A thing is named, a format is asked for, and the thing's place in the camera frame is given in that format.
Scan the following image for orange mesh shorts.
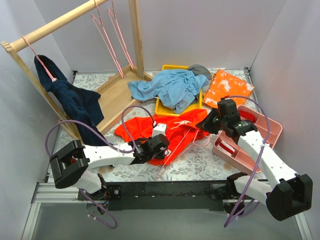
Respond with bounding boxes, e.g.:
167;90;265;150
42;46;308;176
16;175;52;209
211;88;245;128
114;108;211;167

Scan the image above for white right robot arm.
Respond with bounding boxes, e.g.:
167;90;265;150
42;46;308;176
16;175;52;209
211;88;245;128
197;95;313;227

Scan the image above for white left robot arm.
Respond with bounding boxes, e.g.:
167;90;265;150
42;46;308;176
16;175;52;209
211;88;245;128
49;134;170;200

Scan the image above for light blue shorts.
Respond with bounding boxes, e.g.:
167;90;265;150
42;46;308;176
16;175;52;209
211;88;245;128
128;69;209;114

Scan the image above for pink hanger with navy garment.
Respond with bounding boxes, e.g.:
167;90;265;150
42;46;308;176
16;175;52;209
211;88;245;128
21;35;57;82

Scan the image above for red white cloth in organizer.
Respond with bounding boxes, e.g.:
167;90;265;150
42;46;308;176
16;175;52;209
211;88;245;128
216;140;236;156

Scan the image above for pink compartment organizer box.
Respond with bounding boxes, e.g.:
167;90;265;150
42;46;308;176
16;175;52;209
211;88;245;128
211;104;283;174

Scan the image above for orange worn folded cloth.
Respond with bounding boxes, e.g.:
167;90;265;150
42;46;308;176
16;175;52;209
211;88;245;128
203;69;255;108

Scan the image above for yellow plastic tray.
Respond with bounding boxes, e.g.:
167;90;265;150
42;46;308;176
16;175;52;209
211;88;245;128
155;64;203;117

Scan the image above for grey garment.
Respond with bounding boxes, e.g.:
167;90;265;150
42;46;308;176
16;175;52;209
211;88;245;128
187;64;212;81

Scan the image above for wooden clothes rack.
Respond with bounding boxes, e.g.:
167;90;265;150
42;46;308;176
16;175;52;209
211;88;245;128
0;0;159;141

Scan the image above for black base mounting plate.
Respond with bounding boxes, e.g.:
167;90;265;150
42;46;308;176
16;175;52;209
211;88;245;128
87;180;239;214

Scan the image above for navy blue garment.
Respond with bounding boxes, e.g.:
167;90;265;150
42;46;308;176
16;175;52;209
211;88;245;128
34;55;104;136

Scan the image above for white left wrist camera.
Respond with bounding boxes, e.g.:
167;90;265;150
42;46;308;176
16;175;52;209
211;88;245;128
152;123;167;137

